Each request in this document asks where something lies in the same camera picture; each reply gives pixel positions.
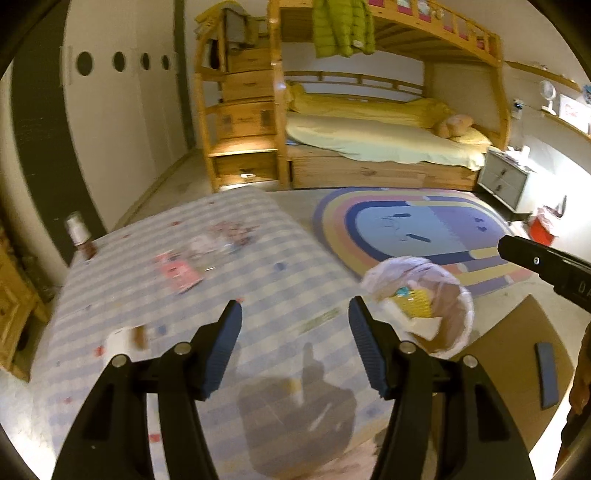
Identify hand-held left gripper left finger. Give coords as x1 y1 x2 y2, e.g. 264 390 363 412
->
51 299 244 480

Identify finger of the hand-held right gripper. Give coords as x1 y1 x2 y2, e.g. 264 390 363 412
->
498 235 561 284

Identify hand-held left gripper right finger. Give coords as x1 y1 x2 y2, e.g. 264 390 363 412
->
348 296 536 480

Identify white bin with pink bag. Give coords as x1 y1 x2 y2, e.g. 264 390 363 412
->
360 256 476 358

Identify red bin with white bag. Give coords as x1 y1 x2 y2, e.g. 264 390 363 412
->
527 207 561 244

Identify pale green paper strip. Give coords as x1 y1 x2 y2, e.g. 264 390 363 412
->
298 309 342 335

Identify yellow mesh packet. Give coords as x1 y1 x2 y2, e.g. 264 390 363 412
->
392 286 432 319

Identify grey nightstand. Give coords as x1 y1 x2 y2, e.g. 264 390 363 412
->
477 147 539 214

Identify pink flat packet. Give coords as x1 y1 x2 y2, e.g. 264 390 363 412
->
154 251 205 295

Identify dark blue flat case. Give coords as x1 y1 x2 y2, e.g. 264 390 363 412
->
534 342 560 409

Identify brown cardboard sheet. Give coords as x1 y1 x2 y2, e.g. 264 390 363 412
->
450 295 575 455

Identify rainbow rug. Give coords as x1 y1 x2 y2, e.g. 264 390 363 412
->
313 187 536 296

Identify yellow pillow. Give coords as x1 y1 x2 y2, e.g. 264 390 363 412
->
450 127 492 146

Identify tan plush toy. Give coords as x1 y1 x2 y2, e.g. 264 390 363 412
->
436 115 474 139

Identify white and pink card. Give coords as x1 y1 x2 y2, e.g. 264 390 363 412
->
558 95 591 132

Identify white desk fan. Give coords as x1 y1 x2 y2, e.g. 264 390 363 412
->
539 80 558 114

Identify wooden bunk bed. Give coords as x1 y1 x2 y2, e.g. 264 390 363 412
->
268 0 513 192

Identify brown bottle with silver cap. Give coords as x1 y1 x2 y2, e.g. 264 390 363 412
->
65 211 99 261

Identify pale yellow bed sheet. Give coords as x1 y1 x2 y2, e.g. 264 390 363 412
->
285 113 492 171

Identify wooden glass-door cabinet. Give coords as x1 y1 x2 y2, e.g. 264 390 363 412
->
0 226 51 381

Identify yellow quilt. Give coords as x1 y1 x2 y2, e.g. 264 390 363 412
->
286 83 458 130

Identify wooden stair drawers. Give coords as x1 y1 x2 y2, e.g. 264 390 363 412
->
194 2 289 195

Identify white wardrobe with round holes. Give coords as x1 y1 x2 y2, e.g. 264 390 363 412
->
62 37 192 217

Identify green puffer jacket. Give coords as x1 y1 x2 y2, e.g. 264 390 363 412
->
311 0 377 58

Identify wooden wall shelf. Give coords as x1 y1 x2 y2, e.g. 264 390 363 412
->
505 60 591 139

